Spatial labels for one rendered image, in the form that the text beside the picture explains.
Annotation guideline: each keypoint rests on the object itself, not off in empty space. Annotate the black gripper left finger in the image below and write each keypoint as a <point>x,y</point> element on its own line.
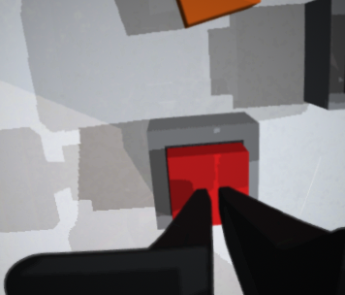
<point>179,262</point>

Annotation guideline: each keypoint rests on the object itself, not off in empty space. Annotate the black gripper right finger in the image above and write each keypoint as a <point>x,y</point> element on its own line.
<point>275,253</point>

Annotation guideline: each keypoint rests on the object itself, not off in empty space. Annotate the red push button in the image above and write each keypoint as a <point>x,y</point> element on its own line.
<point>201,151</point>

